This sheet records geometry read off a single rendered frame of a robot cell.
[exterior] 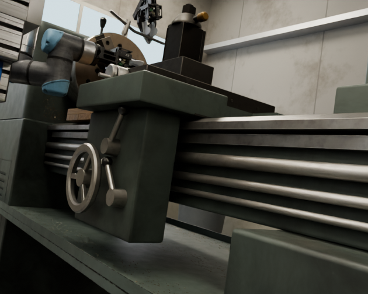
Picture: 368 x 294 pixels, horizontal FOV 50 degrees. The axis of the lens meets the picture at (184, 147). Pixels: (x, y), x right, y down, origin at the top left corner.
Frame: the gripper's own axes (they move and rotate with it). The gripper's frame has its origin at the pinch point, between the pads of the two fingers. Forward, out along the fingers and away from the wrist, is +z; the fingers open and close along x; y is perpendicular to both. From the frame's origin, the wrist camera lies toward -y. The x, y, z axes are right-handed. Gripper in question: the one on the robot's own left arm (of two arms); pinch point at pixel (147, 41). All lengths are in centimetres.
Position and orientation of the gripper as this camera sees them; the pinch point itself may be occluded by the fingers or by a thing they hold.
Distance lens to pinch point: 177.1
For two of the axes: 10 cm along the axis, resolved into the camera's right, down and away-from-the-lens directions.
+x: 7.9, -1.0, 6.0
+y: 6.1, 0.4, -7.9
